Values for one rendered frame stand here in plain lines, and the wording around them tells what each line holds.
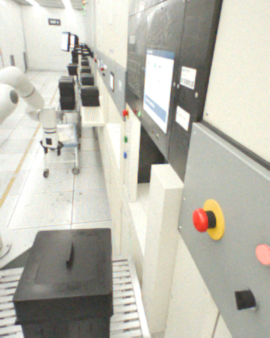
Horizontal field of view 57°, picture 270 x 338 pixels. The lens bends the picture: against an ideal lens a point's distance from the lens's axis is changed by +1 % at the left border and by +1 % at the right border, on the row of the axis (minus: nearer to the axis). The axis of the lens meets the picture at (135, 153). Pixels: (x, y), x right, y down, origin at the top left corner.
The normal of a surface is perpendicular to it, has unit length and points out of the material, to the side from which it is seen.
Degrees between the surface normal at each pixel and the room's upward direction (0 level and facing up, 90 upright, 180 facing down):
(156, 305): 90
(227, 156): 90
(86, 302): 90
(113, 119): 90
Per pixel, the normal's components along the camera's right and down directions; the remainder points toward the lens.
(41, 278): 0.05, -0.91
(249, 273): -0.98, 0.04
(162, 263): 0.20, 0.41
